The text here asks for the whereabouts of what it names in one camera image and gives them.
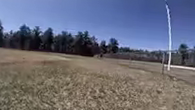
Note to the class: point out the tall white pole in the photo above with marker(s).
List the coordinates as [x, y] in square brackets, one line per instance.
[169, 40]

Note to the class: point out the row of dark trees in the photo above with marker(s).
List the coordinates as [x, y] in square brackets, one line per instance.
[53, 40]

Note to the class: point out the dry brown grass field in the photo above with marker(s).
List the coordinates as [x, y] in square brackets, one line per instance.
[82, 93]

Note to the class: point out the pale paved strip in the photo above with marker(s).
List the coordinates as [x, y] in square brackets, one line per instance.
[188, 68]

